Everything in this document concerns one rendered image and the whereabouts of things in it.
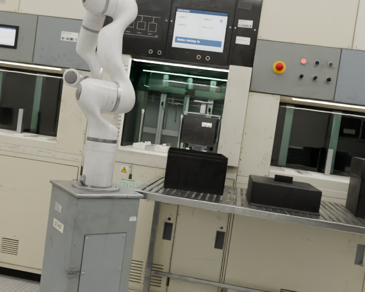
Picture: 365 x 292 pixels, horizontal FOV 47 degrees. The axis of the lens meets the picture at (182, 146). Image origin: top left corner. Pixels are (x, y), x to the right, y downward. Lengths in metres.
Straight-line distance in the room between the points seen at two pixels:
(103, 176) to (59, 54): 1.07
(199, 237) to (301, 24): 1.28
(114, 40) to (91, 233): 0.74
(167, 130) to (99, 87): 1.66
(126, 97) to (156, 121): 1.61
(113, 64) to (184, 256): 1.20
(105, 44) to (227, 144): 0.90
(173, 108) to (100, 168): 1.68
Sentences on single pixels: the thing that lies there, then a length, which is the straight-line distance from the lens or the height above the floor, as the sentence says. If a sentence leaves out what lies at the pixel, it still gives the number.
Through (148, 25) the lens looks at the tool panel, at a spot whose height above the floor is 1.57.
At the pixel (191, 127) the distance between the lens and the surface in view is 2.63.
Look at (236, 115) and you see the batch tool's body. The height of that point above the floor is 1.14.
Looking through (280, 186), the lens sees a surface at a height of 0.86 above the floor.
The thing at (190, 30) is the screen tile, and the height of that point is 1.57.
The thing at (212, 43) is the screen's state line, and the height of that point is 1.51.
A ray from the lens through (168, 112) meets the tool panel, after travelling 3.25.
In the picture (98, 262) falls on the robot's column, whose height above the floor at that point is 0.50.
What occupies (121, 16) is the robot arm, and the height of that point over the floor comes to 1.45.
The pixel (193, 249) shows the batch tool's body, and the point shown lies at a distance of 2.40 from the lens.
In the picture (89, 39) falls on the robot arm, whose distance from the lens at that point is 1.98.
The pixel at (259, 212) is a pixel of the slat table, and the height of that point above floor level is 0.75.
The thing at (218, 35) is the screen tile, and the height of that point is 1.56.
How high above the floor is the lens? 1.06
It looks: 3 degrees down
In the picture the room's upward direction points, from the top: 8 degrees clockwise
